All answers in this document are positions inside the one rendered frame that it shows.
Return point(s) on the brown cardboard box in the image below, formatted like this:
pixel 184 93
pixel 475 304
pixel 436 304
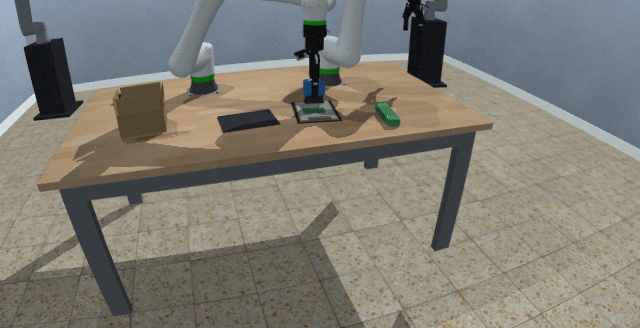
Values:
pixel 141 113

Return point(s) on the green pencil case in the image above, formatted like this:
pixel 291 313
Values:
pixel 387 114

